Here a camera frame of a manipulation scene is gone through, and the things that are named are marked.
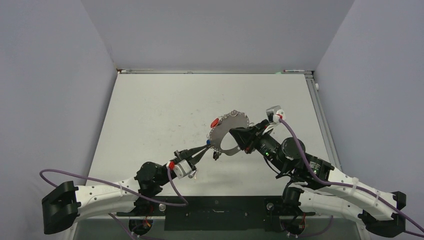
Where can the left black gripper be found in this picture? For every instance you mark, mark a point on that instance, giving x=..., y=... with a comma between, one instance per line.
x=187, y=155

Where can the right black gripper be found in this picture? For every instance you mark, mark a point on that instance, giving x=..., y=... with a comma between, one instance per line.
x=243, y=136

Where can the grey key tag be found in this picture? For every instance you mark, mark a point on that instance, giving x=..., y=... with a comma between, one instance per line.
x=193, y=174

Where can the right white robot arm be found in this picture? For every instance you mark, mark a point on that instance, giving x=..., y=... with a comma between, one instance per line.
x=316, y=186

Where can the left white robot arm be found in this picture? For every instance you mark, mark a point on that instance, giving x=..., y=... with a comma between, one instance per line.
x=68, y=203

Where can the black key fob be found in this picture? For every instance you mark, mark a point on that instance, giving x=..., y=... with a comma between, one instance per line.
x=216, y=155

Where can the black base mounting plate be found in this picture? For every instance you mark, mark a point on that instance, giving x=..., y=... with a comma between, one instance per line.
x=218, y=213

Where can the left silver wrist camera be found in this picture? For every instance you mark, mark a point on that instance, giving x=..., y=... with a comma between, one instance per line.
x=182, y=169

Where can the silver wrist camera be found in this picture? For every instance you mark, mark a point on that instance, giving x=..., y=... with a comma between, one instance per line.
x=275, y=114
x=182, y=169

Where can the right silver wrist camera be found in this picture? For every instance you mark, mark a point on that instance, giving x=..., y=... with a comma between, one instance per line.
x=275, y=114

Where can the aluminium frame rail right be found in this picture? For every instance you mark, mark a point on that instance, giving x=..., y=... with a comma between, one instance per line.
x=322, y=121

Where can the aluminium frame rail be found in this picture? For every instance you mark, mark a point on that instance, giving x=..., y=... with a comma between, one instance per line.
x=322, y=121
x=155, y=71

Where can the aluminium frame rail back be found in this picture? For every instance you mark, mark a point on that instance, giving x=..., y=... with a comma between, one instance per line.
x=155, y=71

